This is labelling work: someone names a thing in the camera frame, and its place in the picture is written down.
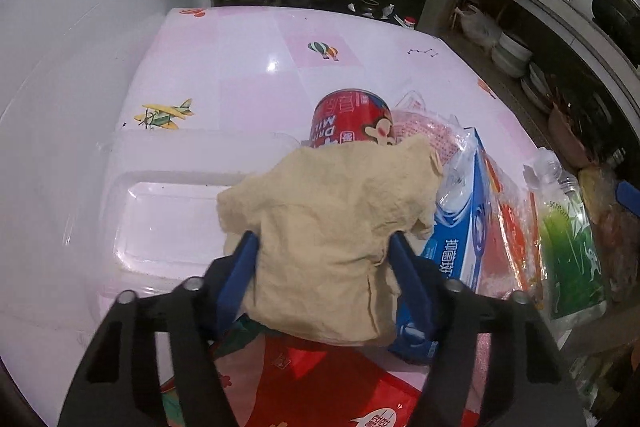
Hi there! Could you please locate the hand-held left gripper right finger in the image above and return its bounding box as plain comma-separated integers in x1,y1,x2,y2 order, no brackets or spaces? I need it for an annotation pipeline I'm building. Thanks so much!
387,232,587,427

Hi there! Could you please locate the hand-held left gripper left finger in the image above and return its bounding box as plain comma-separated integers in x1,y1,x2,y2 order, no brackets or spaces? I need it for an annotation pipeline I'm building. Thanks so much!
57,231,261,427

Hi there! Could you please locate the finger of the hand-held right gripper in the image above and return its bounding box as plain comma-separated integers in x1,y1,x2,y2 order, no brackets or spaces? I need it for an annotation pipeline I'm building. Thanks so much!
616,180,640,208

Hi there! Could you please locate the blue toothpaste box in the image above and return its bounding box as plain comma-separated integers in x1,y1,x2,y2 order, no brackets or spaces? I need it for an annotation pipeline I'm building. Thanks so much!
387,127,501,365

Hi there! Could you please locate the green label plastic bottle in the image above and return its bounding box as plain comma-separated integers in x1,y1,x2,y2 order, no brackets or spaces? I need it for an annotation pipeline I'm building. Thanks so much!
522,147,608,320

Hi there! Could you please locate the beige cloth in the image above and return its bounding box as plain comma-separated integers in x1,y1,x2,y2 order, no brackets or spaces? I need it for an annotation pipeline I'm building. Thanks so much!
216,138,446,348

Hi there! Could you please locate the clear plastic container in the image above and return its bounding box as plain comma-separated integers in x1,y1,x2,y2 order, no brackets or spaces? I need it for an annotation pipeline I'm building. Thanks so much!
97,129,301,303

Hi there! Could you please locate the clear red snack wrapper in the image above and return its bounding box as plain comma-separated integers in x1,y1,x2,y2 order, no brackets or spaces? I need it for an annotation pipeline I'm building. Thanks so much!
485,152,546,308

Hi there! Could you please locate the red printed package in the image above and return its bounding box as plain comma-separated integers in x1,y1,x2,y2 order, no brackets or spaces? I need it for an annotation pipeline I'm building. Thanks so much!
160,314,481,427

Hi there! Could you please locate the pink bubble wrap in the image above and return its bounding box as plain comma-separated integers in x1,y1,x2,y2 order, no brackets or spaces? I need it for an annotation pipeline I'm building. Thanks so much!
390,104,466,168

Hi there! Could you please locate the yellow plastic bag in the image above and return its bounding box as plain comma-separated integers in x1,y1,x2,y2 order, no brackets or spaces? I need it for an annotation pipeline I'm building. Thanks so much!
579,166,640,300

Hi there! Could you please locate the pink basin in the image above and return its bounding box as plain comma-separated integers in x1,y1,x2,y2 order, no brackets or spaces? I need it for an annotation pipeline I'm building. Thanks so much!
547,104,592,168

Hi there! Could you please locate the stack of white plates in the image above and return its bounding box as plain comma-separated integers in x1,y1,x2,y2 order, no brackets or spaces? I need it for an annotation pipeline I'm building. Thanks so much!
520,62,552,108

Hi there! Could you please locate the red drink can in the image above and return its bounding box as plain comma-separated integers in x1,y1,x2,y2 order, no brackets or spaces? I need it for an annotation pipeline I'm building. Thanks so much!
310,90,398,152

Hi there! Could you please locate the stack of white bowls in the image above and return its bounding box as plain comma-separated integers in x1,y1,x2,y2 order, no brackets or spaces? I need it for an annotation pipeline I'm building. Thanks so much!
492,32,534,78

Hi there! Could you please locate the black wok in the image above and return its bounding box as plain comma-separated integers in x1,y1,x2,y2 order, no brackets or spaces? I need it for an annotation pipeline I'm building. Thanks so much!
590,0,640,64

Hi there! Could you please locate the white plastic bag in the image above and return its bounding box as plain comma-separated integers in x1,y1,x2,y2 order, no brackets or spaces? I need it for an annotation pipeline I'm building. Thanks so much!
457,4,501,51

